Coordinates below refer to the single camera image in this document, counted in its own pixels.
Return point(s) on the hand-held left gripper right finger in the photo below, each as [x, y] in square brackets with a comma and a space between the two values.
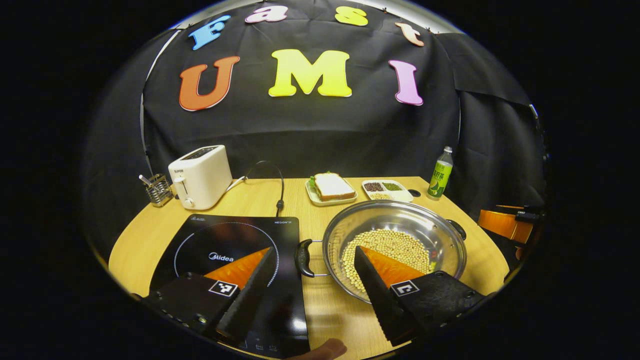
[377, 295]

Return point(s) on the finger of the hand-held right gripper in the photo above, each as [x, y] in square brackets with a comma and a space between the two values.
[505, 224]

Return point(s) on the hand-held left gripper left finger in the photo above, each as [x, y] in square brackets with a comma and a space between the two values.
[247, 300]

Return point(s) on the black induction cooktop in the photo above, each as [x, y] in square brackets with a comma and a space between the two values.
[225, 240]

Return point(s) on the steel pot with beans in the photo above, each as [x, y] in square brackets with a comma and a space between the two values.
[390, 225]

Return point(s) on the green drink bottle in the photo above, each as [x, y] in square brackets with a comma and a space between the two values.
[440, 177]

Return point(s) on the white divided dish with beans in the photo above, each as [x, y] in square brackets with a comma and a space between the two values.
[387, 190]

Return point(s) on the white rectangular plate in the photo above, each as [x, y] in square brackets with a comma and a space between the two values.
[320, 201]

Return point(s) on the white bread sandwich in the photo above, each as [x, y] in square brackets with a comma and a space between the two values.
[332, 186]

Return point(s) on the white toaster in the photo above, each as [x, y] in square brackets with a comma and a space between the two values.
[202, 177]

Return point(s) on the black backdrop cloth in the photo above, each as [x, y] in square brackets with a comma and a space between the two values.
[310, 130]

